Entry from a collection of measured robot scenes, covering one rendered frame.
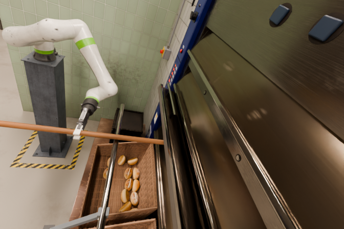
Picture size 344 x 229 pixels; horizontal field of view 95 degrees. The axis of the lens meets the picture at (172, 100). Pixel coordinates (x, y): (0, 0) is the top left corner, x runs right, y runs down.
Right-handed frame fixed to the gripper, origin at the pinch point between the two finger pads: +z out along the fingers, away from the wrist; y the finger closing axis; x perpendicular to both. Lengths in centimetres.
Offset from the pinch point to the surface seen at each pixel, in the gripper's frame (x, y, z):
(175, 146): -48, -22, 19
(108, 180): -21.0, 1.7, 25.3
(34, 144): 67, 120, -68
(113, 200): -29, 60, 12
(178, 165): -48, -22, 29
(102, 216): -21.5, 1.5, 40.1
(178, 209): -44, -25, 46
